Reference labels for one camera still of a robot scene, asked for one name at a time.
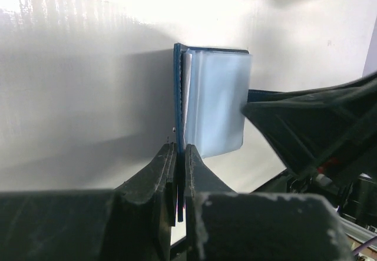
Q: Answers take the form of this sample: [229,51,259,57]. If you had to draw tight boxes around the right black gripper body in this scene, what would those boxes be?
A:
[287,154,376,233]

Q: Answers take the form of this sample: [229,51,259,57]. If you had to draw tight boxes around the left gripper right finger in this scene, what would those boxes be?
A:
[185,145,353,260]

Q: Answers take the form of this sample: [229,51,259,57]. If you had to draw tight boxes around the blue card holder wallet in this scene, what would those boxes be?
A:
[173,42,283,223]

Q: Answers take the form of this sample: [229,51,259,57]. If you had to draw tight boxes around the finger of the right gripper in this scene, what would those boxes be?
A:
[242,75,376,181]

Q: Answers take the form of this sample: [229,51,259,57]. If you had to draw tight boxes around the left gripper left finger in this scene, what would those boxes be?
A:
[1,143,177,260]

